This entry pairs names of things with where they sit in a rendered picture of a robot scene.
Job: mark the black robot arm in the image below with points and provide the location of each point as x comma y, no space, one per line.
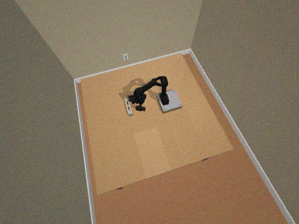
139,92

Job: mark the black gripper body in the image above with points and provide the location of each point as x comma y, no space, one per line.
139,108

